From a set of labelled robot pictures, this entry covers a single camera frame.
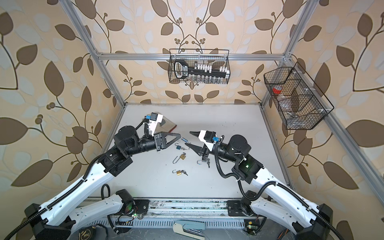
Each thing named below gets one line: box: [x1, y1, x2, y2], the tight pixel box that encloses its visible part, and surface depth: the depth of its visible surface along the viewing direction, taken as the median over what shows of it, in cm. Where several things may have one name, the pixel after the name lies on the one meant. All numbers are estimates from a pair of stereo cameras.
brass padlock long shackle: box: [172, 152, 187, 164], surface depth 93 cm
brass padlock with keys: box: [172, 169, 189, 176], surface depth 88 cm
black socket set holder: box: [174, 59, 230, 79], surface depth 84 cm
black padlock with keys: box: [197, 157, 210, 168], surface depth 92 cm
